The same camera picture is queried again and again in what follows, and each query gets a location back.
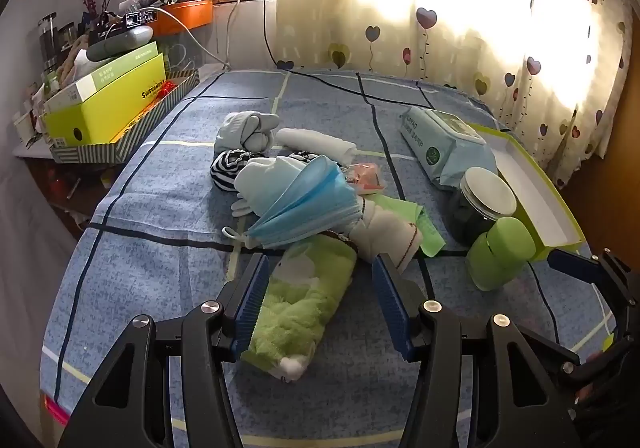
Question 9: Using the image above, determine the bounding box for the cream cloth with brown trim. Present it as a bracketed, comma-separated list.
[345, 198, 426, 274]

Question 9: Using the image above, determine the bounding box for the white green flat box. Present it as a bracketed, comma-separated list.
[44, 41, 161, 114]

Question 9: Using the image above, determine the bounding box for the white towel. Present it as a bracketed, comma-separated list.
[275, 127, 358, 166]

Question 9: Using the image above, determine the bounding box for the white knit glove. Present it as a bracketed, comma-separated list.
[231, 155, 311, 218]

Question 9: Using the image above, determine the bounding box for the black cable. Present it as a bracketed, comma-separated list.
[260, 0, 501, 129]

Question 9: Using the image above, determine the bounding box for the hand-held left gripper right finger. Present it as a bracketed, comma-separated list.
[371, 252, 583, 448]

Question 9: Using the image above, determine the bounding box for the stack of blue face masks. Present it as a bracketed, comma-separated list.
[222, 154, 362, 250]

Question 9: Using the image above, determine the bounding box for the glass jar with dark lid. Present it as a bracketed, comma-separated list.
[37, 13, 63, 72]

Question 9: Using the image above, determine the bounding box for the black white striped sock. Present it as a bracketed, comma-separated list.
[209, 148, 326, 196]

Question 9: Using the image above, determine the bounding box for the heart print curtain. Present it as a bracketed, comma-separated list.
[272, 0, 633, 189]

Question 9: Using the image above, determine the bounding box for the clear plastic jar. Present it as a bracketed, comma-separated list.
[446, 167, 518, 246]

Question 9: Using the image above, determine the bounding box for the green cleaning cloth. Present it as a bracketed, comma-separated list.
[370, 193, 447, 258]

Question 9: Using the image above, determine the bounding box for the orange plastic bin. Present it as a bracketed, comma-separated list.
[150, 0, 214, 36]

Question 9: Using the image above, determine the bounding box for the white cable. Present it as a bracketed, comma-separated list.
[150, 6, 232, 70]

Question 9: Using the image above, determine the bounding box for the yellow-green cardboard box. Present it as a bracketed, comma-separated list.
[42, 53, 168, 147]

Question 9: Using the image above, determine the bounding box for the grey sock bundle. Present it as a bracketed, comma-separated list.
[214, 111, 281, 159]

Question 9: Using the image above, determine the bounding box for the grey oblong case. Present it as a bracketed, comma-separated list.
[87, 25, 153, 62]

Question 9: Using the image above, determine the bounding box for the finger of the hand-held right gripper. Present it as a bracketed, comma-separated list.
[546, 247, 640, 344]
[517, 323, 601, 384]

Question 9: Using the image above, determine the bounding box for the striped cardboard tray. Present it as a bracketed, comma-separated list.
[50, 68, 201, 164]

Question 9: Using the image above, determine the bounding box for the yellow-green box lid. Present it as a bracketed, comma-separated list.
[470, 122, 587, 261]

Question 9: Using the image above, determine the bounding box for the pink plastic packet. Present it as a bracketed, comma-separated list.
[345, 161, 387, 194]

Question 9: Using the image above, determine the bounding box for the blue checked bedsheet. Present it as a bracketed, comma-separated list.
[40, 68, 621, 448]

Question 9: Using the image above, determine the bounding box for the light green plastic bottle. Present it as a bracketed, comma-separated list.
[465, 217, 537, 291]

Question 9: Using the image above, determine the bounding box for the light blue wet wipes pack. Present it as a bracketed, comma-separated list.
[399, 106, 500, 191]

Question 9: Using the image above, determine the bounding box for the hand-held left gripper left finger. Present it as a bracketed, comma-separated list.
[57, 253, 271, 448]

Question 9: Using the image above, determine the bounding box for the green plush towel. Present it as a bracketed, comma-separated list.
[240, 234, 358, 384]

